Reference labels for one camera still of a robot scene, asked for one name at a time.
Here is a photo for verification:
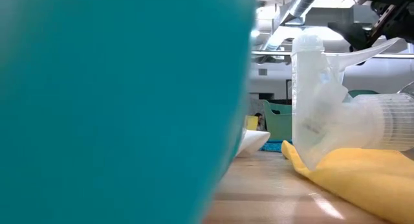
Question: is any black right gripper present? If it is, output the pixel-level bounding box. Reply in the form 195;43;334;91
327;0;414;52

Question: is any clear pump bottle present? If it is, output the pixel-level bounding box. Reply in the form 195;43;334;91
290;34;414;172

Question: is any white cloth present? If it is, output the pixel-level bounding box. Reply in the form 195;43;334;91
235;128;271;157

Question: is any blue-trigger spray bottle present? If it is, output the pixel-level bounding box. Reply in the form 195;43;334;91
0;0;258;224

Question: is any teal plastic bin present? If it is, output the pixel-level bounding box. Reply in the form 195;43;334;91
262;89;379;141

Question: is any person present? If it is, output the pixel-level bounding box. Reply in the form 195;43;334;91
254;112;266;131

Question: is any yellow cloth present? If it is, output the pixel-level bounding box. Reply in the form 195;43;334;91
280;139;414;224

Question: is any dark blue sponge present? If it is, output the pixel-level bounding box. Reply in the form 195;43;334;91
259;139;294;153

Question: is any silver ventilation duct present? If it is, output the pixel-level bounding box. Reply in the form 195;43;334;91
279;0;328;27

